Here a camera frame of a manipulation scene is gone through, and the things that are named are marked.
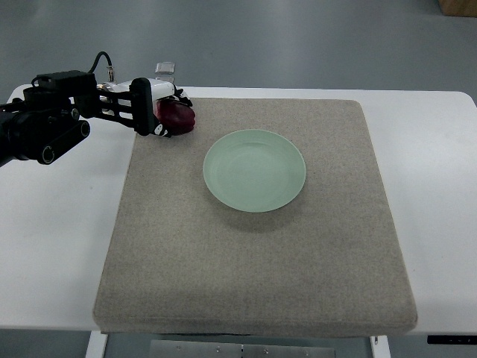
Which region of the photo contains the black table control panel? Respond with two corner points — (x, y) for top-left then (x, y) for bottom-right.
(427, 335), (477, 345)

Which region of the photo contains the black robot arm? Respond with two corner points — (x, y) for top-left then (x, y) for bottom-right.
(1, 69), (159, 165)

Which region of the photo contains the beige fabric cushion mat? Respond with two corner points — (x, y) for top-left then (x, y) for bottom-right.
(92, 98), (418, 337)

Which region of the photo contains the clear plastic table clamp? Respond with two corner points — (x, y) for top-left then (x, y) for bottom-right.
(154, 61), (175, 83)

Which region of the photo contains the dark red apple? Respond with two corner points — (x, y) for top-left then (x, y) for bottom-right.
(154, 98), (195, 137)

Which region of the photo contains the cardboard box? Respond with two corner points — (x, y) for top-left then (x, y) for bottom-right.
(438, 0), (477, 17)

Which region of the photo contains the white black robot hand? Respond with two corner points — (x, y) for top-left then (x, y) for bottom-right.
(97, 78), (192, 136)

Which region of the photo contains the pale green plate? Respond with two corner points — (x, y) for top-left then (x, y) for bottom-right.
(203, 129), (306, 213)

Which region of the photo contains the metal base plate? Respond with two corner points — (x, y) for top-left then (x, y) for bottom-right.
(149, 340), (336, 358)

